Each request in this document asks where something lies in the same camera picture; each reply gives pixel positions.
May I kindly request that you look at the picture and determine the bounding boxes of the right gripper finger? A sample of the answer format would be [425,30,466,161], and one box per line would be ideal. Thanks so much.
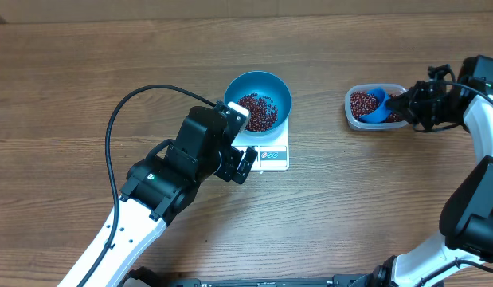
[385,103,413,124]
[387,88,417,106]

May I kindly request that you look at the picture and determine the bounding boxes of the red beans in bowl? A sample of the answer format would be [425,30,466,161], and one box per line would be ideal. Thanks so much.
[238,93,278,132]

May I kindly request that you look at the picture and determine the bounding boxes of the clear plastic container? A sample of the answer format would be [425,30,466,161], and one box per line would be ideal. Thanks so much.
[344,83,408,132]

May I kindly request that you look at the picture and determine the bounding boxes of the blue metal bowl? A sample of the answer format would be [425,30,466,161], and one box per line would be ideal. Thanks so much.
[224,71,292,132]

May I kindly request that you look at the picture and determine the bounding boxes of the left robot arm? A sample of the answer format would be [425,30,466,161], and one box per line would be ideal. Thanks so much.
[60,102,257,286]

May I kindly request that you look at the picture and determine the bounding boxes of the blue plastic measuring scoop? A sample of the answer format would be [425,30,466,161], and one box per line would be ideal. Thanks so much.
[360,88,391,124]

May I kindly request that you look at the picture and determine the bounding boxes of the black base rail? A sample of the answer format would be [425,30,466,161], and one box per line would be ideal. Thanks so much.
[120,265,444,287]

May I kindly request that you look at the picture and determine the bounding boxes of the white digital kitchen scale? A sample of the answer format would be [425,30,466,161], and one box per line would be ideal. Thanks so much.
[233,120,290,172]

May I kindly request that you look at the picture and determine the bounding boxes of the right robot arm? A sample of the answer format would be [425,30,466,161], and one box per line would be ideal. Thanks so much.
[333,55,493,286]

